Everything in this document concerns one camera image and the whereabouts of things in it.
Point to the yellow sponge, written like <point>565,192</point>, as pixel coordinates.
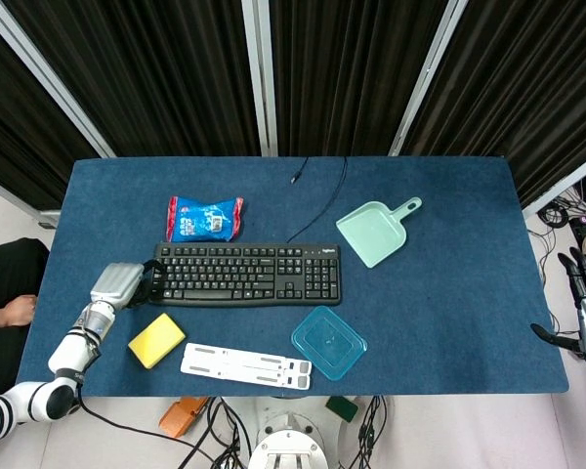
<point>156,340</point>

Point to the orange foot pedal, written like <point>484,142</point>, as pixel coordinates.
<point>180,415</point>

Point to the person hand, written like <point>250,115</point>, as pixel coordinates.
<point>15,311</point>

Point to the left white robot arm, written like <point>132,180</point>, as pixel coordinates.
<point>63,356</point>

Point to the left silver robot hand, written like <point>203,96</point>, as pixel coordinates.
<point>116,284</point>

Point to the blue table mat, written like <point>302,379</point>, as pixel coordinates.
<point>420,293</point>

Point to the blue plastic container lid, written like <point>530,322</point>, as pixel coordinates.
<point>329,342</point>

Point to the silver frame post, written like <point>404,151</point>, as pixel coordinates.
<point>427,73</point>
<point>49,78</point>
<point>564,188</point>
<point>261,73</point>

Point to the person black clothing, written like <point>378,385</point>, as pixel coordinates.
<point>7,293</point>

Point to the white folding laptop stand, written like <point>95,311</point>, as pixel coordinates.
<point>246,366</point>

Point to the black keyboard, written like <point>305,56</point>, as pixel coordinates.
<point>246,274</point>

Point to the blue snack bag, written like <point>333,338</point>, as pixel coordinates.
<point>205,219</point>

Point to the black curtain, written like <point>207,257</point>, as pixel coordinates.
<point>141,73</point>

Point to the green foot pedal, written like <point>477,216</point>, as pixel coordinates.
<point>342,408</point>

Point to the mint green dustpan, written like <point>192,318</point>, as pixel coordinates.
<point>376,229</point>

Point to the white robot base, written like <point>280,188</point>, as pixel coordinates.
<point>288,439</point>

